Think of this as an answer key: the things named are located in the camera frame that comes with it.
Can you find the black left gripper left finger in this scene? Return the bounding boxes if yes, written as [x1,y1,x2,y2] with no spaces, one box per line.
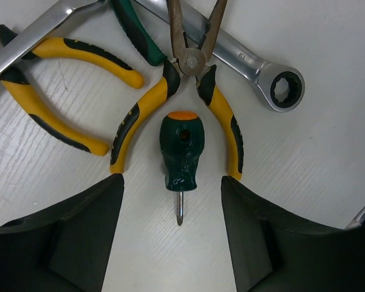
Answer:
[0,174,124,291]

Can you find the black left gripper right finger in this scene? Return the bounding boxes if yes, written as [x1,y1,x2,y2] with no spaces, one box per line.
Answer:
[221,176,365,291]

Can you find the green stubby Phillips screwdriver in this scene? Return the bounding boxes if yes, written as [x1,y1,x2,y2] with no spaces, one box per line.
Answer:
[159,111,205,226]

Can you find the yellow black cutting pliers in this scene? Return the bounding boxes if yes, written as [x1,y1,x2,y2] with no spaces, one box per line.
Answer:
[0,24,145,156]

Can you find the yellow needle-nose pliers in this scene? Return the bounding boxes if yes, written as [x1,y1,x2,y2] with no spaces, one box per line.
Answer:
[109,1,244,180]

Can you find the green handled pliers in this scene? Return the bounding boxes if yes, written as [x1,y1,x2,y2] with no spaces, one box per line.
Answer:
[110,0,167,66]

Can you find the large silver ratchet wrench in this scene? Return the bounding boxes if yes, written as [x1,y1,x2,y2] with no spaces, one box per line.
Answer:
[135,1,305,113]

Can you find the small silver ratchet wrench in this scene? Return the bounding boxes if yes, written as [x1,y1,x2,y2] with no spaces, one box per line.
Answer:
[0,0,105,75]

